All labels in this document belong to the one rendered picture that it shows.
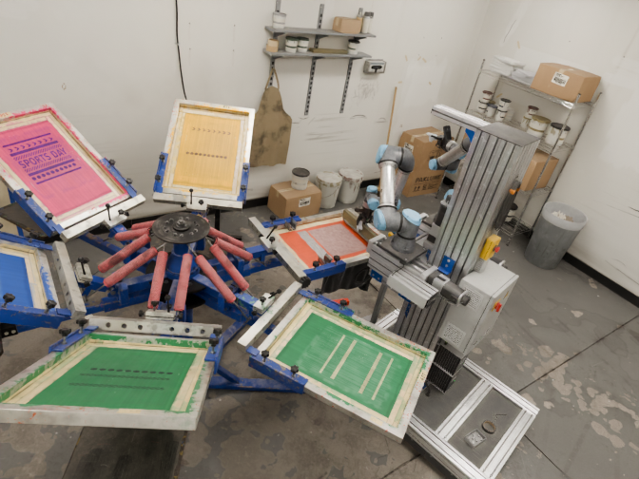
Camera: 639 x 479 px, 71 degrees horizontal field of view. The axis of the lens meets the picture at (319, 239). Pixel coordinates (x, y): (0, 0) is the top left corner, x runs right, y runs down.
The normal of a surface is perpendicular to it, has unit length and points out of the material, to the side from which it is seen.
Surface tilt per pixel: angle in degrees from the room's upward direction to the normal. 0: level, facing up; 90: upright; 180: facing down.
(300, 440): 0
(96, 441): 0
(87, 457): 0
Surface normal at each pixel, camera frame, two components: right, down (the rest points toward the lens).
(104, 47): 0.54, 0.54
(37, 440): 0.16, -0.82
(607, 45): -0.83, 0.20
